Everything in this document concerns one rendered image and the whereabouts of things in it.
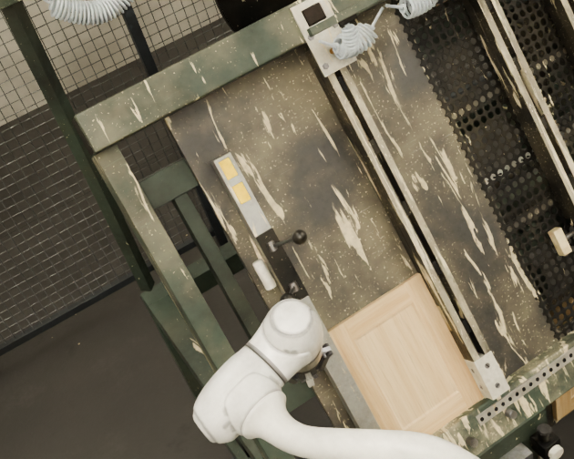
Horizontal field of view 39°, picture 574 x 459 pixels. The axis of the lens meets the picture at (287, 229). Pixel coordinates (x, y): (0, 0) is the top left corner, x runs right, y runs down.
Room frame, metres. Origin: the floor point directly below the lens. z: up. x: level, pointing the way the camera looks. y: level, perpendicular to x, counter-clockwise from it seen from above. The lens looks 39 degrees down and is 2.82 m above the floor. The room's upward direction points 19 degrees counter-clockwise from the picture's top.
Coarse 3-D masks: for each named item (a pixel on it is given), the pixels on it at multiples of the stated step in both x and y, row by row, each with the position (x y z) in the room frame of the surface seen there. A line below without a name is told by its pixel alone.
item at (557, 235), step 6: (558, 228) 1.69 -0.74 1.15; (552, 234) 1.68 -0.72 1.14; (558, 234) 1.68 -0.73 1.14; (564, 234) 1.68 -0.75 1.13; (552, 240) 1.68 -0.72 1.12; (558, 240) 1.67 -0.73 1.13; (564, 240) 1.67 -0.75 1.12; (558, 246) 1.66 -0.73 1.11; (564, 246) 1.66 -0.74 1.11; (558, 252) 1.67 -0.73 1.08; (564, 252) 1.65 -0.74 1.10
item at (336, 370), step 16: (224, 176) 1.72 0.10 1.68; (240, 176) 1.72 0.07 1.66; (240, 208) 1.67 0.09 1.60; (256, 208) 1.67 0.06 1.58; (256, 224) 1.65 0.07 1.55; (256, 240) 1.63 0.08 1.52; (272, 272) 1.59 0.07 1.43; (320, 320) 1.51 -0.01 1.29; (336, 352) 1.46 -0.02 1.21; (336, 368) 1.44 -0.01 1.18; (336, 384) 1.42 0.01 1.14; (352, 384) 1.42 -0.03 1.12; (352, 400) 1.39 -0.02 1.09; (352, 416) 1.38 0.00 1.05; (368, 416) 1.37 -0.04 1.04
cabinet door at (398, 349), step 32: (416, 288) 1.59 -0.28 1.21; (352, 320) 1.53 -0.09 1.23; (384, 320) 1.53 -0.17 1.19; (416, 320) 1.54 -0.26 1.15; (352, 352) 1.48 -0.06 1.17; (384, 352) 1.48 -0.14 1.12; (416, 352) 1.49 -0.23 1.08; (448, 352) 1.48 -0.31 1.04; (384, 384) 1.43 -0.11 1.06; (416, 384) 1.43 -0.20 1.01; (448, 384) 1.44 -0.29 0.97; (384, 416) 1.38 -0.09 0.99; (416, 416) 1.38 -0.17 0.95; (448, 416) 1.38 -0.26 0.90
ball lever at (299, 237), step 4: (296, 232) 1.55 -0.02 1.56; (300, 232) 1.55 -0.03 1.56; (304, 232) 1.55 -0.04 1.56; (292, 236) 1.55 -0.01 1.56; (296, 236) 1.54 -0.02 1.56; (300, 236) 1.54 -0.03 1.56; (304, 236) 1.54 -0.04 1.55; (272, 240) 1.62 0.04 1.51; (284, 240) 1.58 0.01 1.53; (288, 240) 1.57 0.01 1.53; (292, 240) 1.56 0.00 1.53; (296, 240) 1.54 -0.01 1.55; (300, 240) 1.54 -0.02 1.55; (304, 240) 1.54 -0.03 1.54; (268, 244) 1.61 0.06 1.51; (272, 244) 1.61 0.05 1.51; (276, 244) 1.60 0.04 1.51; (280, 244) 1.59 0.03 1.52; (300, 244) 1.54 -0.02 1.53; (268, 248) 1.61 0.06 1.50; (272, 248) 1.60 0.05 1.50; (276, 248) 1.60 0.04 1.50
